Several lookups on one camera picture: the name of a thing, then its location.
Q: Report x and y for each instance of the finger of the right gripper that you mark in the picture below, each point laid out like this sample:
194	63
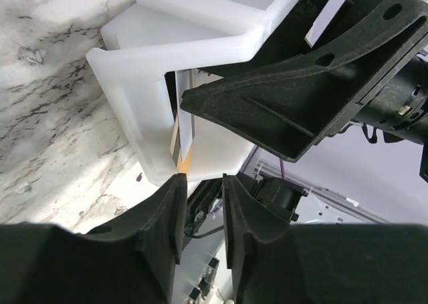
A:
290	106
310	25

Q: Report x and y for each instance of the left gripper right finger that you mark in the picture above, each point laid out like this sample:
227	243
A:
273	261

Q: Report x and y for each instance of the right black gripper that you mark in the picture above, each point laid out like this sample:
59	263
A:
399	110

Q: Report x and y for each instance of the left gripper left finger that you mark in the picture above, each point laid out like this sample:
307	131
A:
129	259

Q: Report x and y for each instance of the credit cards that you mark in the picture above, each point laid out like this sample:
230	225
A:
184	130

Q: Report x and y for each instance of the clear acrylic card box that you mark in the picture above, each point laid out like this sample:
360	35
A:
155	37

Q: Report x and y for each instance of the aluminium extrusion rail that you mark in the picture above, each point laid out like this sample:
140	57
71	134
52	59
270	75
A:
322	205

